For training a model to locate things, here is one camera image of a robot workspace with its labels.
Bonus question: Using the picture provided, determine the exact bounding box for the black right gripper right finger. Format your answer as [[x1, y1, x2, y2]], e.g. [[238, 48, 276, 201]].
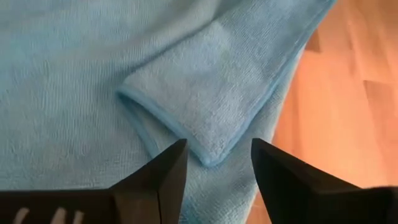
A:
[[251, 138, 398, 224]]

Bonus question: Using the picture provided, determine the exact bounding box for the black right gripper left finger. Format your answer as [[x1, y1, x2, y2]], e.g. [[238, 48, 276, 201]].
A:
[[0, 138, 189, 224]]

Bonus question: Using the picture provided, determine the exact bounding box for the light blue microfiber towel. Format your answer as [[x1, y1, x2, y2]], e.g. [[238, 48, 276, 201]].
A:
[[0, 0, 338, 224]]

